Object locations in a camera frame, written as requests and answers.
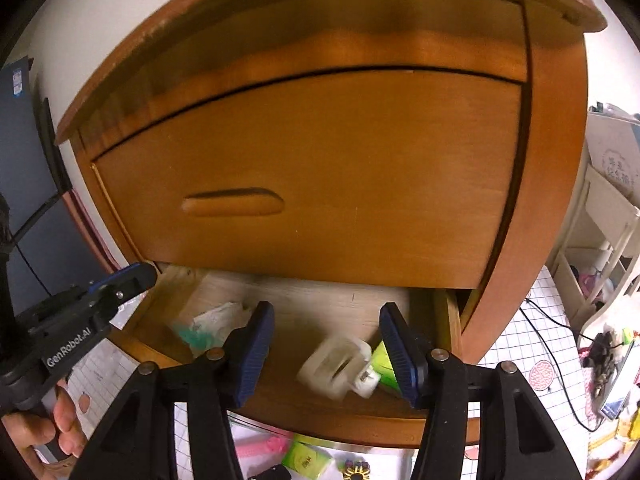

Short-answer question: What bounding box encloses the yellow black flower toy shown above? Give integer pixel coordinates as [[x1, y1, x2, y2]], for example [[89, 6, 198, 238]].
[[337, 457, 371, 480]]

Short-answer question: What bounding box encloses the pink knitted toy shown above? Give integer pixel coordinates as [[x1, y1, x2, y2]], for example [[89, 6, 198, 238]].
[[235, 436, 291, 458]]

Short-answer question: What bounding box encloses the green tissue pack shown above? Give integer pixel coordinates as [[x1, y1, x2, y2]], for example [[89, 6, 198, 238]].
[[281, 440, 333, 480]]

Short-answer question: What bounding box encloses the left human hand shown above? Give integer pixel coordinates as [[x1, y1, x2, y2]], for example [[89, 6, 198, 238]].
[[2, 379, 87, 479]]

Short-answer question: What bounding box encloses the crumpled plastic bag in drawer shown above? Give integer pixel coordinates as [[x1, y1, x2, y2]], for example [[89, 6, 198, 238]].
[[172, 302, 252, 358]]

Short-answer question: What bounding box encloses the green box in drawer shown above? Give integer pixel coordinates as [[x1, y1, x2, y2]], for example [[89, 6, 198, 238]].
[[371, 341, 400, 394]]

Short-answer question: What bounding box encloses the dark blue cabinet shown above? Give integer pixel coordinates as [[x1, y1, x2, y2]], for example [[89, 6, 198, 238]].
[[1, 56, 107, 313]]

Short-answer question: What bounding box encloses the white plastic hair claw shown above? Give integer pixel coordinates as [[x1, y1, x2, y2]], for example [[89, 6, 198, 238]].
[[297, 335, 381, 401]]

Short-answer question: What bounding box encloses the lower wooden drawer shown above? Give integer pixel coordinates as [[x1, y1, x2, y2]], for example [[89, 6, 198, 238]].
[[110, 266, 462, 448]]

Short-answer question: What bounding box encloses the wooden drawer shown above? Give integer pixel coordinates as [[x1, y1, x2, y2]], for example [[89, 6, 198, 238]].
[[110, 266, 462, 448], [96, 70, 522, 288]]

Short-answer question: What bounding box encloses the white grid fruit mat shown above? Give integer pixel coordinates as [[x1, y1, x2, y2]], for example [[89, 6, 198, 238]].
[[67, 268, 593, 474]]

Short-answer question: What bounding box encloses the white shelf rack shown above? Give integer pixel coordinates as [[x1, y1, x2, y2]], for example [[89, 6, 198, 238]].
[[549, 106, 639, 340]]

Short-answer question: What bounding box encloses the upper wooden drawer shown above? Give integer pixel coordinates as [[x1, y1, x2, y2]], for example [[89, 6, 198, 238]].
[[96, 70, 522, 288]]

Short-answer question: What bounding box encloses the wooden nightstand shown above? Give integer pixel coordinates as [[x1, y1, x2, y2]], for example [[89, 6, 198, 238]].
[[53, 0, 609, 366]]

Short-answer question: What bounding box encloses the black cable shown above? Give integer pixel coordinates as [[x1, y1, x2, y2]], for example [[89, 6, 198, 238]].
[[518, 296, 609, 434]]

